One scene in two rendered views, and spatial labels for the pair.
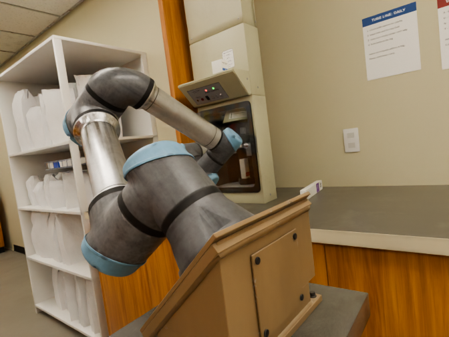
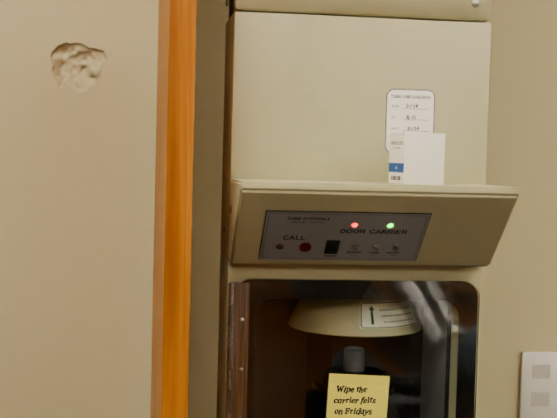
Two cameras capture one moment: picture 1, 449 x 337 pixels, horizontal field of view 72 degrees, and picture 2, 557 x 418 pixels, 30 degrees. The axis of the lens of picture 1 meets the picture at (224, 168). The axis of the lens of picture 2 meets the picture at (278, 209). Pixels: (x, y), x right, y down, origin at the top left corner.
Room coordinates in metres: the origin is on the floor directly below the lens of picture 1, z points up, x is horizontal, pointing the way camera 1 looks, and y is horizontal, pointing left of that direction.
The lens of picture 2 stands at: (0.64, 0.97, 1.54)
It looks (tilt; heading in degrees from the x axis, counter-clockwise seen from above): 3 degrees down; 313
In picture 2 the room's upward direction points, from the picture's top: 2 degrees clockwise
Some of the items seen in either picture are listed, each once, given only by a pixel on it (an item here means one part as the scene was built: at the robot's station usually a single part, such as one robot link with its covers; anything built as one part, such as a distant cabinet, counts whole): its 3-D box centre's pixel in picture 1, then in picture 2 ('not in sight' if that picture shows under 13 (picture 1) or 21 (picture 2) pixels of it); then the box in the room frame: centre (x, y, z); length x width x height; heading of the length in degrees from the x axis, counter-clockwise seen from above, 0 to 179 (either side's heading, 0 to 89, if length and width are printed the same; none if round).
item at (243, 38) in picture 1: (240, 120); (336, 315); (1.53, -0.11, 1.33); 0.32 x 0.25 x 0.77; 51
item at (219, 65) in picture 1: (220, 68); (416, 158); (1.35, -0.04, 1.54); 0.05 x 0.05 x 0.06; 57
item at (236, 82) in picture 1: (213, 89); (370, 226); (1.39, 0.01, 1.46); 0.32 x 0.11 x 0.10; 51
